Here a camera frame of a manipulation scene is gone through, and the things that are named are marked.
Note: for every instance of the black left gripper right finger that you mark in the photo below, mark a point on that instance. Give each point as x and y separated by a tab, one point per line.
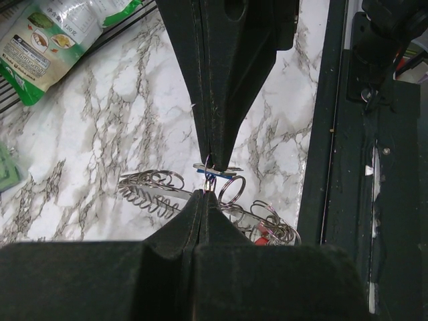
226	268

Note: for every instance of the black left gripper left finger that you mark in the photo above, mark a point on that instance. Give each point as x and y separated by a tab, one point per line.
167	263

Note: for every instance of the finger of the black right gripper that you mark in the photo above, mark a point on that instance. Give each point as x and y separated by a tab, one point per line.
241	40
183	21

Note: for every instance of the metal disc with keyrings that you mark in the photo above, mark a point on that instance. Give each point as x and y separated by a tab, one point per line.
163	193

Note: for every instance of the blue tag key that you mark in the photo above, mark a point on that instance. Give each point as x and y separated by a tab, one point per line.
230	172

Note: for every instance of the red key tag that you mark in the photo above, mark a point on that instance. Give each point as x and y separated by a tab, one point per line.
264	235

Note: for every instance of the green white snack pouch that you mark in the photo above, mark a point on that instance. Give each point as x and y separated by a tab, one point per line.
43	47

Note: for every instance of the blue green box stack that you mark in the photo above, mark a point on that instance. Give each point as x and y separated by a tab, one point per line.
14	167

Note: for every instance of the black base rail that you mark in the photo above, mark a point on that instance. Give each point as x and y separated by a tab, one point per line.
365	187

